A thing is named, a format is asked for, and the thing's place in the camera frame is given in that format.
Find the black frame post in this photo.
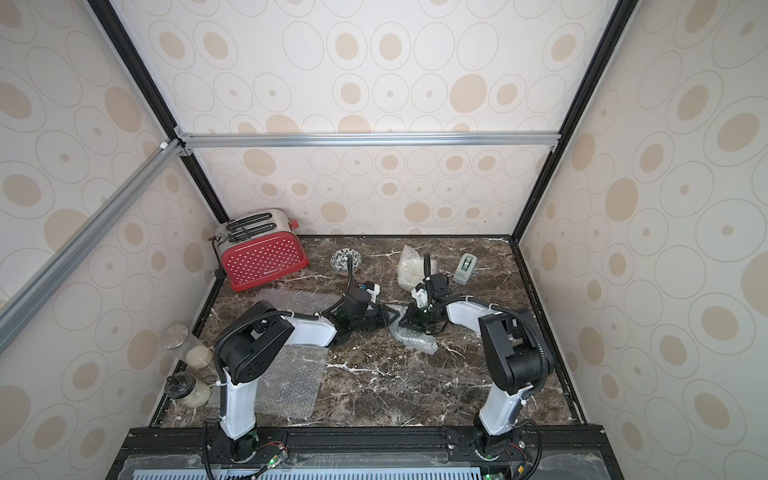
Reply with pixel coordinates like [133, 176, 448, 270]
[510, 0, 639, 245]
[87, 0, 230, 224]

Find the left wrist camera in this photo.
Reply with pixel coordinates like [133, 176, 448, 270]
[363, 282, 381, 303]

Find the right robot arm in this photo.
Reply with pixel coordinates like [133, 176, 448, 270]
[400, 273, 554, 457]

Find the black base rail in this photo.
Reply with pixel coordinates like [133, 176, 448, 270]
[107, 421, 623, 479]

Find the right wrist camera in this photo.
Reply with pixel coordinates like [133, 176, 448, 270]
[411, 284, 429, 309]

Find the black right frame post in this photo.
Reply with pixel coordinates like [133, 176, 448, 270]
[510, 0, 639, 245]

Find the black white patterned bowl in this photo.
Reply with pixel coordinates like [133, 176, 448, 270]
[330, 248, 362, 274]

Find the black left frame post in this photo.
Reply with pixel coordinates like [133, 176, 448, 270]
[87, 0, 230, 224]

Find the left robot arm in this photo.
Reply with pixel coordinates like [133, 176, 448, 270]
[214, 288, 401, 462]

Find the red silver toaster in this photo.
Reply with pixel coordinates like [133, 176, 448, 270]
[213, 209, 309, 292]

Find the black lid glass jar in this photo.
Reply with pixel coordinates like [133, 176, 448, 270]
[164, 371, 211, 409]

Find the bubble wrap sheet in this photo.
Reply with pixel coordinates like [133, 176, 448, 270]
[397, 245, 424, 292]
[255, 289, 338, 426]
[387, 305, 438, 355]

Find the horizontal aluminium rail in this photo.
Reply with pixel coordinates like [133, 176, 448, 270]
[181, 131, 560, 148]

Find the left diagonal aluminium rail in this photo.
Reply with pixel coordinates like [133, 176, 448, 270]
[1, 139, 182, 349]

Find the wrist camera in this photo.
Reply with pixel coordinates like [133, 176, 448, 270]
[363, 282, 381, 303]
[411, 284, 429, 309]

